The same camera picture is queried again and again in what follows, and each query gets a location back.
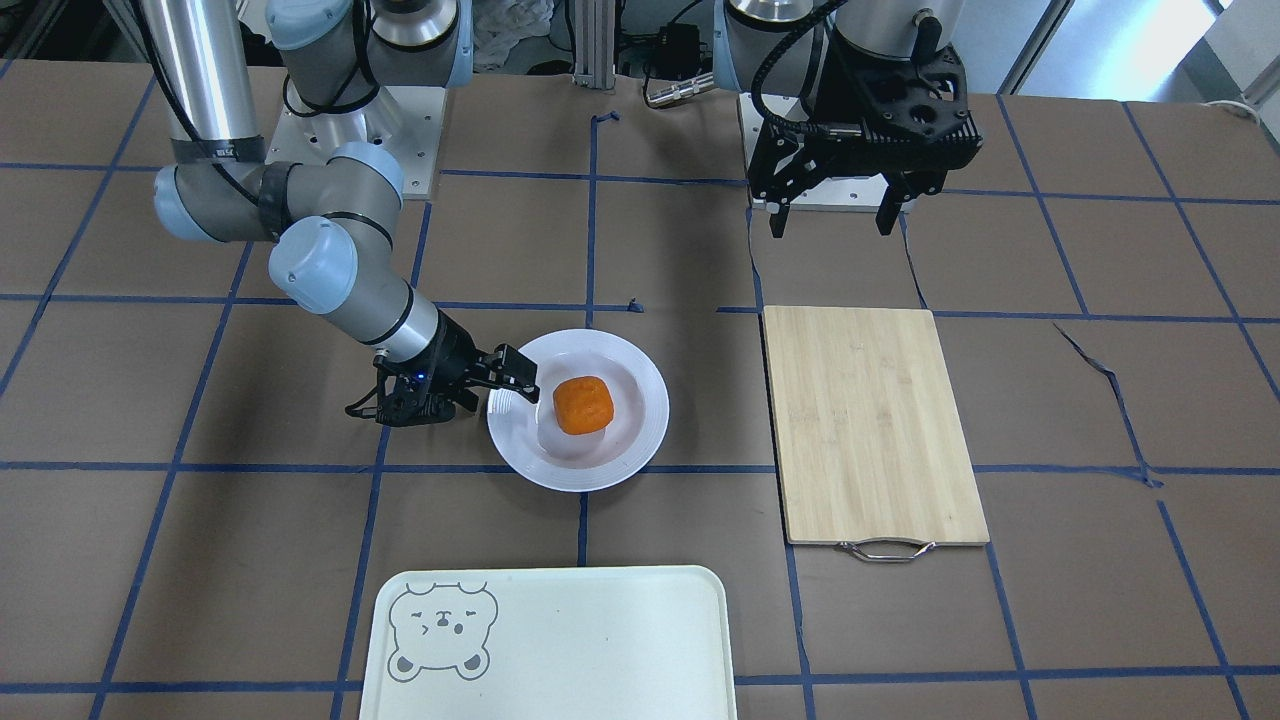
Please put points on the white round plate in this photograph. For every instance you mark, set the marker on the white round plate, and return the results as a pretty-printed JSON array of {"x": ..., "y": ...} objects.
[{"x": 530, "y": 439}]

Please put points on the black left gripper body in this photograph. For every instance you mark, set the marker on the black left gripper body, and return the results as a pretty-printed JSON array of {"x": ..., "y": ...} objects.
[{"x": 838, "y": 103}]

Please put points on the white crumpled cloth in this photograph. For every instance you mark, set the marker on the white crumpled cloth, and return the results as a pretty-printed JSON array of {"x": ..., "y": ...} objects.
[{"x": 499, "y": 26}]

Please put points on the cream bear tray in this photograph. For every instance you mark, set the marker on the cream bear tray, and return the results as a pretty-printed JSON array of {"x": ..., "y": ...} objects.
[{"x": 647, "y": 642}]

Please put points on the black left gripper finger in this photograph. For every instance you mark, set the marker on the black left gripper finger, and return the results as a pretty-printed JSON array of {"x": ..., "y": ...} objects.
[
  {"x": 903, "y": 186},
  {"x": 785, "y": 165}
]

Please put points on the aluminium profile post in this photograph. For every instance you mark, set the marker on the aluminium profile post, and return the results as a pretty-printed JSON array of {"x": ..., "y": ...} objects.
[{"x": 594, "y": 44}]

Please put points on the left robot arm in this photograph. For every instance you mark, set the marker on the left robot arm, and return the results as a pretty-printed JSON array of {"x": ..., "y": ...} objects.
[{"x": 780, "y": 47}]

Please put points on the orange fruit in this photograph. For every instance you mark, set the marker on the orange fruit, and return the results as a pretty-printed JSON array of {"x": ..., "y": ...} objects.
[{"x": 583, "y": 405}]

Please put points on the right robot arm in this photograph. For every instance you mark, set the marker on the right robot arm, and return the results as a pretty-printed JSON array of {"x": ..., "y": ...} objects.
[{"x": 329, "y": 224}]

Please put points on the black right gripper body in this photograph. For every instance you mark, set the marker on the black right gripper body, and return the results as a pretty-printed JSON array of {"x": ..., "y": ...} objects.
[{"x": 452, "y": 355}]

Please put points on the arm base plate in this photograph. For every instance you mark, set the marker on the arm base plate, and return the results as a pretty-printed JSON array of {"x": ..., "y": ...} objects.
[
  {"x": 406, "y": 121},
  {"x": 862, "y": 194}
]

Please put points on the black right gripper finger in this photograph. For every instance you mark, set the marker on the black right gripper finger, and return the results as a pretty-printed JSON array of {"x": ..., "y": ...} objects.
[{"x": 507, "y": 368}]

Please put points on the bamboo cutting board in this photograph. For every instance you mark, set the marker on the bamboo cutting board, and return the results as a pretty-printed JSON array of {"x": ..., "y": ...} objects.
[{"x": 869, "y": 443}]

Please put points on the silver cable connector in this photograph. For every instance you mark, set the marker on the silver cable connector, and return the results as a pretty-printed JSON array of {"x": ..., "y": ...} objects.
[{"x": 679, "y": 91}]

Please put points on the black power adapter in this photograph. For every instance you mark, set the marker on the black power adapter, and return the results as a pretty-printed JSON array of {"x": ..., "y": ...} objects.
[{"x": 677, "y": 53}]

